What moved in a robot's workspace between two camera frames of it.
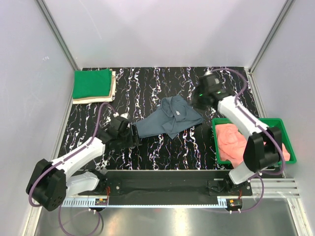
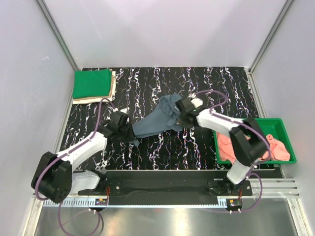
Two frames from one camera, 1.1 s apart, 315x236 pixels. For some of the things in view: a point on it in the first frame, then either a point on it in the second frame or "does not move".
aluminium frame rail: (274, 188) does not move
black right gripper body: (198, 99) -> (182, 121)
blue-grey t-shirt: (173, 114) does not move
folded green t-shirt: (92, 83) does not move
